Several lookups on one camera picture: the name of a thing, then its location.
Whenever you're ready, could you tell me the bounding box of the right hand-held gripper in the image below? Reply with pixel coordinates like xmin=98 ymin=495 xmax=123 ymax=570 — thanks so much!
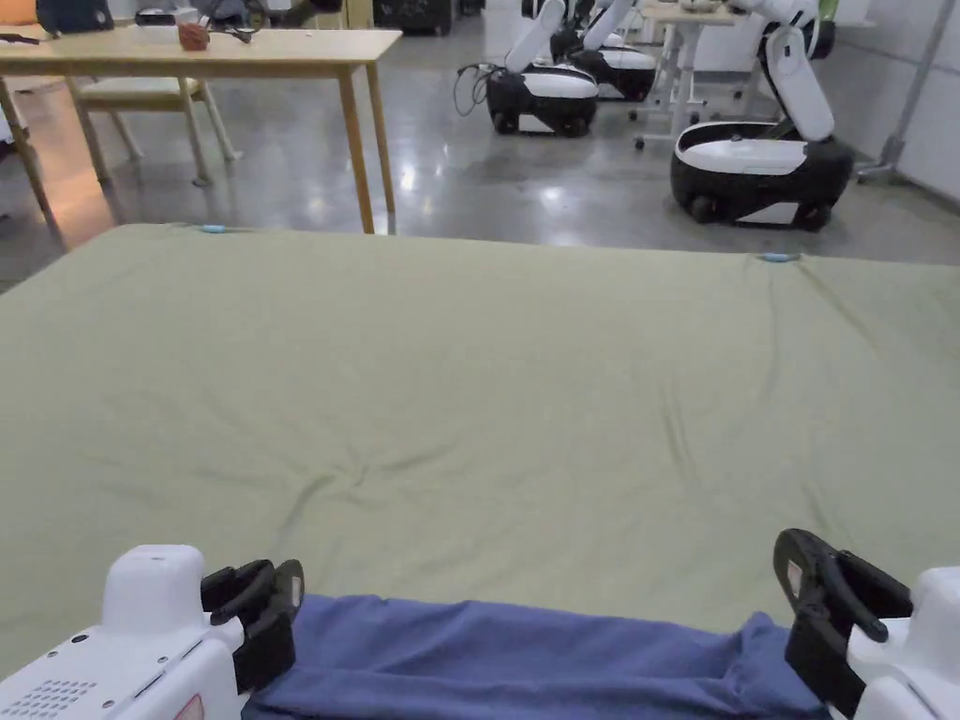
xmin=772 ymin=528 xmax=960 ymax=720

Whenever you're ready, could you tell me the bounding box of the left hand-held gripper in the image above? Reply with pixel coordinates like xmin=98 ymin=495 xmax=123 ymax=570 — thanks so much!
xmin=0 ymin=545 xmax=306 ymax=720

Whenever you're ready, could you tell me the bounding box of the dark blue garment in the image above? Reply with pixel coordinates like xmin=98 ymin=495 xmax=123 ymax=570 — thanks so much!
xmin=246 ymin=592 xmax=833 ymax=720

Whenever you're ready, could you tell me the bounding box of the bed with pale green sheet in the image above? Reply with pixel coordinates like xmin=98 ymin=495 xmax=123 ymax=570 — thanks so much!
xmin=0 ymin=221 xmax=960 ymax=655

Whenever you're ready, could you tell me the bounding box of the white and black wheeled robot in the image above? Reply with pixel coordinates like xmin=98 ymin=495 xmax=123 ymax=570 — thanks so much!
xmin=558 ymin=0 xmax=660 ymax=104
xmin=668 ymin=0 xmax=858 ymax=231
xmin=486 ymin=0 xmax=601 ymax=140

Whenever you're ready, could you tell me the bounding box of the grey metal stand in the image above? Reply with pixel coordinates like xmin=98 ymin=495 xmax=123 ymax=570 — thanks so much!
xmin=854 ymin=0 xmax=948 ymax=186

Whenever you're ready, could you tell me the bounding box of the wooden chair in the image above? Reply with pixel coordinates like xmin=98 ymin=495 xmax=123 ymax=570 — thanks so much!
xmin=69 ymin=74 xmax=243 ymax=187

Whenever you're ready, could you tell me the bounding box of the light wooden table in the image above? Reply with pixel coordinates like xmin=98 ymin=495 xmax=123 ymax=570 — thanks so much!
xmin=0 ymin=0 xmax=404 ymax=236

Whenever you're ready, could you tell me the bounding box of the white desk on casters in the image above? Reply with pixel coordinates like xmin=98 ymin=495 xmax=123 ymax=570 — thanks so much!
xmin=628 ymin=0 xmax=773 ymax=153

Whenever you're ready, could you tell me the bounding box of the black power cable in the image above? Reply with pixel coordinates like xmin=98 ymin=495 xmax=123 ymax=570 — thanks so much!
xmin=453 ymin=62 xmax=498 ymax=119

